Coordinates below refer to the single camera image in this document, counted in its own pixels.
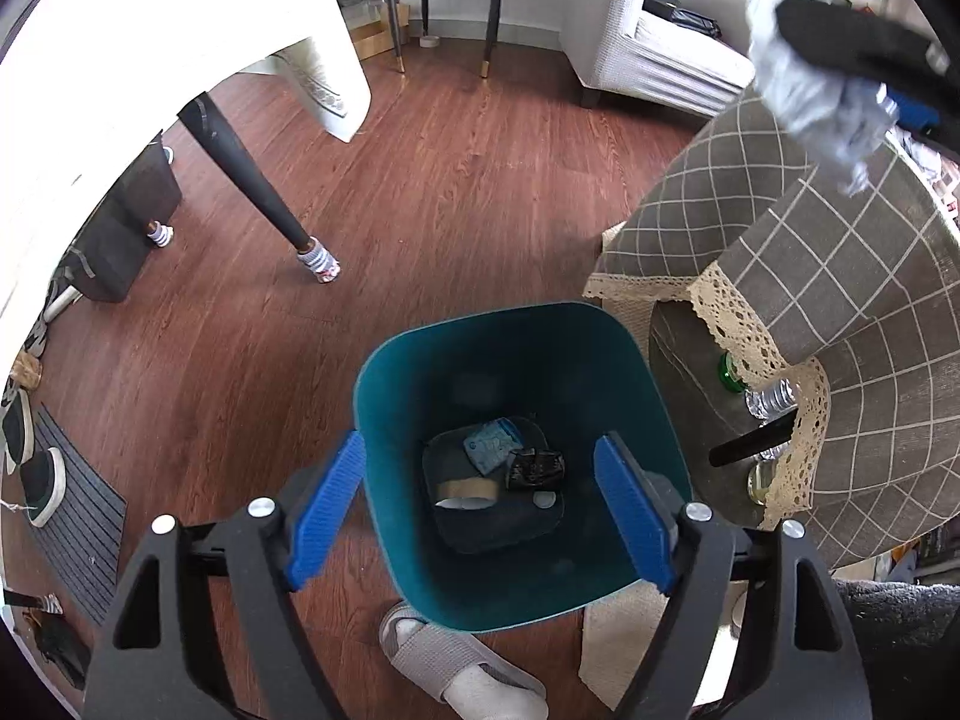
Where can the brown tape roll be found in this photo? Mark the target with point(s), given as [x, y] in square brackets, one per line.
[469, 491]

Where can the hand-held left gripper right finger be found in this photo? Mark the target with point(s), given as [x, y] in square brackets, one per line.
[637, 521]

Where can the crinkled clear plastic bottle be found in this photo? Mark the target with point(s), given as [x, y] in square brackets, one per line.
[772, 397]

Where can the white lid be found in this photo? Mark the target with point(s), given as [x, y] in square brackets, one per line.
[544, 499]

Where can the black plastic bag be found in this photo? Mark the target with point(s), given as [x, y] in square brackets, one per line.
[534, 469]

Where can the grey slipper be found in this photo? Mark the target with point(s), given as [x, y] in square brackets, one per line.
[450, 660]

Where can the striped table leg sock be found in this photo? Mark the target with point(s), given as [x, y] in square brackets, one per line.
[159, 234]
[319, 264]

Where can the grey checked tablecloth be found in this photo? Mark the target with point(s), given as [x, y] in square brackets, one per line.
[862, 300]

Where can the teal trash bin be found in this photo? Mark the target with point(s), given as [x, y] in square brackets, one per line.
[540, 360]

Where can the pale green patterned tablecloth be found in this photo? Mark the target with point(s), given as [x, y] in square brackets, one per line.
[187, 7]

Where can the black and white sneaker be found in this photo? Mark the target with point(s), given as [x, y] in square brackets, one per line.
[15, 431]
[41, 484]

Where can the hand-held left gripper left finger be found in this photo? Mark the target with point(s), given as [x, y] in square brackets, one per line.
[322, 517]

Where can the blue tissue packet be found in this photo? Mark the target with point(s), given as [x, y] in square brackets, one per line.
[487, 446]

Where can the dark striped doormat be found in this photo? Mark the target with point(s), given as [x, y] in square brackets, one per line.
[82, 532]

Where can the grey armchair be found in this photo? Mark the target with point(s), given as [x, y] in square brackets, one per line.
[660, 52]

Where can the beige rug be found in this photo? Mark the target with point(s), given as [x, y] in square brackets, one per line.
[622, 637]

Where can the green bottle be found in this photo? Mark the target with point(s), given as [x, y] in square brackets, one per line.
[729, 373]

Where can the white paper ball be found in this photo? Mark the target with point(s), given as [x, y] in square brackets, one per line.
[810, 105]

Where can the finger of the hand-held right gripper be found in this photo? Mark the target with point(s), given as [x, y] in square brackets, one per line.
[911, 112]
[847, 34]

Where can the yellowish glass jar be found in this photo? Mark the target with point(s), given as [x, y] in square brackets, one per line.
[761, 480]

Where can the black box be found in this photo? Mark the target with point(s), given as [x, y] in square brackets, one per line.
[127, 232]

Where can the flat cardboard box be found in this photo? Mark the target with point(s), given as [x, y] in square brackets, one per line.
[371, 41]

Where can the small tape roll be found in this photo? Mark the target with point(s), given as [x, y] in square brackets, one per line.
[429, 41]

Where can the person's grey fleece clothing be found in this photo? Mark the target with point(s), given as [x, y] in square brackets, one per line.
[900, 630]

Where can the black round table leg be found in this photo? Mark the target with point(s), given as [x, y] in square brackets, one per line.
[750, 442]

